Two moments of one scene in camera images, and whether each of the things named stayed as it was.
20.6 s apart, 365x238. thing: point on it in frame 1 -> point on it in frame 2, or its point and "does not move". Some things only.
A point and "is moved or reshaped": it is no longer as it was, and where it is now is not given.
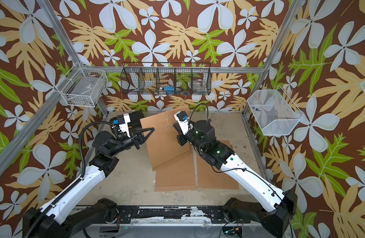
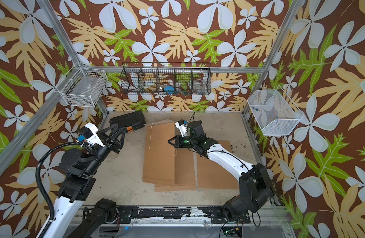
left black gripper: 138,139 -> 114,145
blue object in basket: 169,89 does not move
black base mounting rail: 177,214 does not move
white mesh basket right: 273,113 does not move
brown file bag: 209,177 does not move
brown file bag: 163,145 is moved or reshaped
